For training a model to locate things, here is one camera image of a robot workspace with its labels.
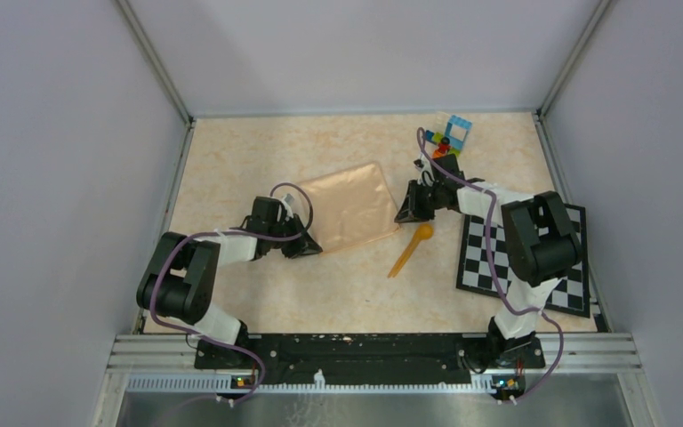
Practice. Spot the black white checkerboard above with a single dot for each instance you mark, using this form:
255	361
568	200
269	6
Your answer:
571	296

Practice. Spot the orange plastic spoon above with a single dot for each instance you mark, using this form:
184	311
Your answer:
424	232

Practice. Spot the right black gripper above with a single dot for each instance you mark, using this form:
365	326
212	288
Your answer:
410	211

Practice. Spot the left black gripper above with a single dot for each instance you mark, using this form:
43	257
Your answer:
303	245

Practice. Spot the aluminium frame profile front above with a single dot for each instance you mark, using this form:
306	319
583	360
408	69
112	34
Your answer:
165	362

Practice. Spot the peach cloth napkin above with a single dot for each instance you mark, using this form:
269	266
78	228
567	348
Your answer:
348	208

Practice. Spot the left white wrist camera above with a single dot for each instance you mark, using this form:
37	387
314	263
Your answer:
289	201

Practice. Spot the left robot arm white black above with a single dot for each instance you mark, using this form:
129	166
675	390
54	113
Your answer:
179	280

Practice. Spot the colourful toy brick model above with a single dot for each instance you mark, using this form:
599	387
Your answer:
449	134

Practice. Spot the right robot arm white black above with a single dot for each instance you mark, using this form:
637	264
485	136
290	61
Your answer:
540	240

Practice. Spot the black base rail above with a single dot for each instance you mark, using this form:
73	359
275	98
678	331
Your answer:
367	359

